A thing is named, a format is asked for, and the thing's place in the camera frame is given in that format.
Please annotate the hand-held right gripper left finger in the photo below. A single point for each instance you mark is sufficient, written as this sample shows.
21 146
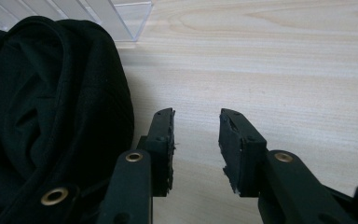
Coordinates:
161 146

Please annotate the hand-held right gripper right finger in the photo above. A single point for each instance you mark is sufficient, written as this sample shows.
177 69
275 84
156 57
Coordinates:
240 155

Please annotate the black garment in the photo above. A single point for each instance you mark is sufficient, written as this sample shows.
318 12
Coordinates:
49 121

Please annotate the clear plastic container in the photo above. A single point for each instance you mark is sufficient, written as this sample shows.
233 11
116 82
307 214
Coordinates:
74 12

